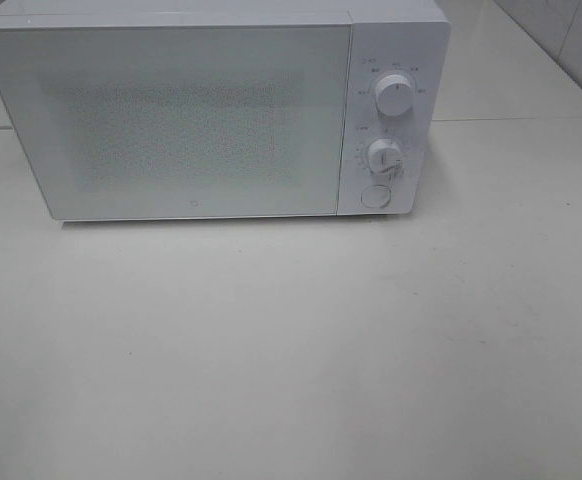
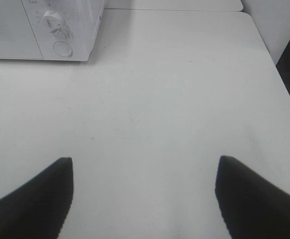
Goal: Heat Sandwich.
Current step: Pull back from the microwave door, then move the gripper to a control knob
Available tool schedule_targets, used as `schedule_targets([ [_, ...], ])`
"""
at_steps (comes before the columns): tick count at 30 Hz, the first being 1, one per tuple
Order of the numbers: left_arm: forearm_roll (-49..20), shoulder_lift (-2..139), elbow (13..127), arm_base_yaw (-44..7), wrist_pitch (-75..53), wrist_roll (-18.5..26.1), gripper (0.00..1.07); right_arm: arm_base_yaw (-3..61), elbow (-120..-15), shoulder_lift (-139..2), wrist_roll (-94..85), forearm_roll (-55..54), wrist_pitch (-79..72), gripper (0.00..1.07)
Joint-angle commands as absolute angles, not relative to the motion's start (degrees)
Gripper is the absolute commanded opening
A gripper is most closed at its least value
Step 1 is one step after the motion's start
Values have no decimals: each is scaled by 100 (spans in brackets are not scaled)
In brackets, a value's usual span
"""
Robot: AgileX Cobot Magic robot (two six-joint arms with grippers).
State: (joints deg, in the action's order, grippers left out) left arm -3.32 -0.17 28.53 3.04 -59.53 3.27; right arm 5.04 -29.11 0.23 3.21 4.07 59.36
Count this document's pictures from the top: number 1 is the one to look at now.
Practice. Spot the round white door button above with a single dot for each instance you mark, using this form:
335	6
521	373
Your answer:
376	196

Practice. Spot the upper white power knob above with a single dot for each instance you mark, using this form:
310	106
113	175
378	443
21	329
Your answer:
394	94

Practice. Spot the white microwave oven body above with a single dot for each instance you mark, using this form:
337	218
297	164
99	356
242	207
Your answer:
385	37

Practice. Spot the white timer knob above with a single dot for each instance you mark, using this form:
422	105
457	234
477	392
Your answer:
384	157

